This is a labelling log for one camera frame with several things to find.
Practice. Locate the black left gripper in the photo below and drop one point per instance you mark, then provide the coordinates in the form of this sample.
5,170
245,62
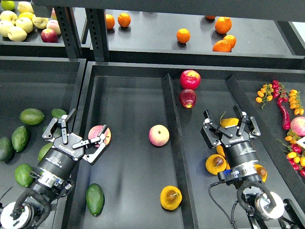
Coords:
67,151

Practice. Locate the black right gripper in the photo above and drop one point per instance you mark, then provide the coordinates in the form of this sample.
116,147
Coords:
237,149

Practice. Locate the dark green avocado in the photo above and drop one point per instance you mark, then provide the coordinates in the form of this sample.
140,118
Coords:
94,199

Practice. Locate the yellow pear with brown stem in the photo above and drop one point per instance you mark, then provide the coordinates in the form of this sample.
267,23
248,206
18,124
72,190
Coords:
170,198

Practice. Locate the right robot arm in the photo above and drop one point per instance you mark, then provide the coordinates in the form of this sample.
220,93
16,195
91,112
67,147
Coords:
238,166

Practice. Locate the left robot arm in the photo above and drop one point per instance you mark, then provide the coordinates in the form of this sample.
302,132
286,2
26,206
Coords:
35,204

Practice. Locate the yellow pear with long stem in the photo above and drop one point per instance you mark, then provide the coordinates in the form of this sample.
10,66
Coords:
228,122

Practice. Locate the round yellow pear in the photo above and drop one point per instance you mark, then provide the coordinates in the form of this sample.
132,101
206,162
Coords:
220,151

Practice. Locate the green avocado by tray edge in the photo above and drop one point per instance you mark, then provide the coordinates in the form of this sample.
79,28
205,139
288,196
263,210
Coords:
44,150

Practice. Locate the yellow pear brown end left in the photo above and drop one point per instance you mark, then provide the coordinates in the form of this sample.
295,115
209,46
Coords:
215,163

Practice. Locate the yellow pear brown end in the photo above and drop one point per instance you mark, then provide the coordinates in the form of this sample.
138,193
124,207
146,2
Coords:
261,171
215,163

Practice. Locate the small dark avocado top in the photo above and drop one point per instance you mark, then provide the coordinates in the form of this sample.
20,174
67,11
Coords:
58,113

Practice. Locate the light green avocado top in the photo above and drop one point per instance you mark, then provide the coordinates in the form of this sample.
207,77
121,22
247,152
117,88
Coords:
31,116

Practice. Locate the yellow pear brown end right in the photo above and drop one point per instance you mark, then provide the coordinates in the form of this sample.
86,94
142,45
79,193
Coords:
261,171

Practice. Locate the bright green avocado bottom left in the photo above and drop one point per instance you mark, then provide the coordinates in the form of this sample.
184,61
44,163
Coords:
22,175

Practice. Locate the dark avocado far left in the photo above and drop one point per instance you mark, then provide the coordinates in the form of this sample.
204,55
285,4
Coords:
6,149

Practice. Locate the pink apple left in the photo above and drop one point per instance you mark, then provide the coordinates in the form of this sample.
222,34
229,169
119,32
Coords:
96,129

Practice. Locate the orange cherry tomato bunch left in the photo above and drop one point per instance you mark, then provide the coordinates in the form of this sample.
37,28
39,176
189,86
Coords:
264,95

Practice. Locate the orange cherry tomato bunch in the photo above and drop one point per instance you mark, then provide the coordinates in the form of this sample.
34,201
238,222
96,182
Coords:
295,102
264,95

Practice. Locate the black tray divider right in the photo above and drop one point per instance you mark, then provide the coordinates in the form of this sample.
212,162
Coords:
269,121

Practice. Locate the black tray divider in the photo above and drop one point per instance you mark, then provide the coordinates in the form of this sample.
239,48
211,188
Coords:
188,210
269,121

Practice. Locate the dark red apple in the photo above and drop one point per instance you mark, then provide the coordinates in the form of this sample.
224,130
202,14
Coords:
187,98

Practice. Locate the red chili pepper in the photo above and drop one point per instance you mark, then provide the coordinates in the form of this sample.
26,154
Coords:
285,115

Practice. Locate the red cherry tomato bunch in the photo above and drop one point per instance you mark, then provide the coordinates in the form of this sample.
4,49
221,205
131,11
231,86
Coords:
279,91

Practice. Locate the bright red apple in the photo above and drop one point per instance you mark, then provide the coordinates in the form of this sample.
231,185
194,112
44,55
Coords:
190,79

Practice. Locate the pink peach right edge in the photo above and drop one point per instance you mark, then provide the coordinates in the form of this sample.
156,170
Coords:
297,125

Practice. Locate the mixed cherry tomato bunch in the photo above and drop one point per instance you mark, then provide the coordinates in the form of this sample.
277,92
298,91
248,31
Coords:
295,154

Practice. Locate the orange cherry tomato bunch right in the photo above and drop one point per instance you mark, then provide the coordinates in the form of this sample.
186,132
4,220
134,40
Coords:
295,102

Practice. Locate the white price tag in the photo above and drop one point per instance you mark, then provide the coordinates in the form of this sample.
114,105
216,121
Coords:
301,142

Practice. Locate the pink apple centre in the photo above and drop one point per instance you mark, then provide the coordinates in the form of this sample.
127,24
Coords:
159,135

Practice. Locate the black centre tray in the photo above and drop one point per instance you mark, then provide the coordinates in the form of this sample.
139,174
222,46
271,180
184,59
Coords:
132,172

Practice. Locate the orange front right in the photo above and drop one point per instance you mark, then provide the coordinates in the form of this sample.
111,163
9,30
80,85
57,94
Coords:
222,46

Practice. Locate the small orange right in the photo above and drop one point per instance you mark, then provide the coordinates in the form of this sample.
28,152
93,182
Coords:
231,39

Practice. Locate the black tray divider left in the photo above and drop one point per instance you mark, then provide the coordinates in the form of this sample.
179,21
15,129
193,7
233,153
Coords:
188,210

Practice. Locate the black upper left shelf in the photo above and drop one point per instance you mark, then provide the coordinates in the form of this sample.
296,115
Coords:
33,46

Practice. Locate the red apple on shelf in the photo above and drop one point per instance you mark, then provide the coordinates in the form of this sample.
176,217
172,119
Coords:
49,36

